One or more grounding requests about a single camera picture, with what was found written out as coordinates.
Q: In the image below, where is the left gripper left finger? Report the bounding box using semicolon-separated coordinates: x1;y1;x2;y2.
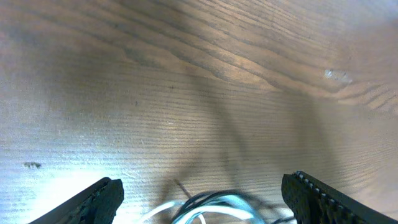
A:
30;177;124;224

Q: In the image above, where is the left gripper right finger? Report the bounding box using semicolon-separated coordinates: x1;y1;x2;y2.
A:
281;171;397;224

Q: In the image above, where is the white cable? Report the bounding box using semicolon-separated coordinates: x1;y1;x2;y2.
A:
136;195;265;224

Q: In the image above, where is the black cable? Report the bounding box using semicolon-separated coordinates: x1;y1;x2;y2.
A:
170;179;296;224

